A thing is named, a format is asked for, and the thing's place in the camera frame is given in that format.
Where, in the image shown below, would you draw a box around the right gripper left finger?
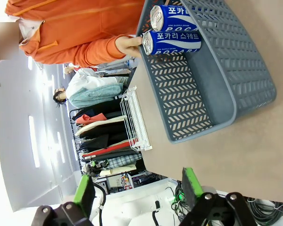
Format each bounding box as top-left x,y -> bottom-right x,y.
32,174 -> 96,226

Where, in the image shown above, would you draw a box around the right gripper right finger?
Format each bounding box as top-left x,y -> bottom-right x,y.
179,167 -> 252,226

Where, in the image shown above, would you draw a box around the grey plastic lattice basket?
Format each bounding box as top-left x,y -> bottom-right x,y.
136,0 -> 277,144

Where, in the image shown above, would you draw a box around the blue Pocari Sweat can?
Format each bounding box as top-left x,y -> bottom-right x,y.
150,5 -> 199,32
142,30 -> 202,56

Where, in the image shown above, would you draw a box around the orange sleeved left forearm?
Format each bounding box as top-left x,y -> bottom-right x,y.
35,34 -> 128,68

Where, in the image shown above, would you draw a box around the person's left hand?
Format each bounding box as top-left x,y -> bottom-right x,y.
115,35 -> 143,58

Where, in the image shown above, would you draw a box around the cluttered shelf unit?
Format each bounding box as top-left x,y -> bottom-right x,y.
106,173 -> 135,192

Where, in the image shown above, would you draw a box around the plaid hanging garment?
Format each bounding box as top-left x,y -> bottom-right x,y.
106,153 -> 143,169

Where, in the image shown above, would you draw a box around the black hanging garments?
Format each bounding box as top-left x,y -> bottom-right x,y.
73,98 -> 129,153

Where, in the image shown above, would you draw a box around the cream hanging garment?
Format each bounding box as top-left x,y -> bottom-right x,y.
75,120 -> 126,137

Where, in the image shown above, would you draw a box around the orange red hanging garment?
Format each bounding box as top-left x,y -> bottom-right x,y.
75,113 -> 108,125

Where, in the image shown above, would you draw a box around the light teal garment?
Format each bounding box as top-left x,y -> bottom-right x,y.
68,85 -> 124,109

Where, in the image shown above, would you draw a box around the black haired mannequin head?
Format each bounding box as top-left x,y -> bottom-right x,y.
53,87 -> 68,108

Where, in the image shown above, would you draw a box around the white puffy garment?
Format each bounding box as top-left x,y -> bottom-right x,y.
66,68 -> 118,95

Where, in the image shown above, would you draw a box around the bald mannequin head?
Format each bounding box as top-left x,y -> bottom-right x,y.
63,65 -> 81,75

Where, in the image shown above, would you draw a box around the person in orange hoodie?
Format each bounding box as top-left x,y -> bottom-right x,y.
0,0 -> 147,69

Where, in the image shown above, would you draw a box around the tangled cables with green light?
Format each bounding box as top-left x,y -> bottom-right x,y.
171,182 -> 188,214

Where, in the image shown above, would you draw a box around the black cable bundle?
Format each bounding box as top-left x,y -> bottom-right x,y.
246,197 -> 283,221

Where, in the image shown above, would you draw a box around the white wire can dispenser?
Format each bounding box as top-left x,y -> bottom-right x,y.
119,86 -> 153,151

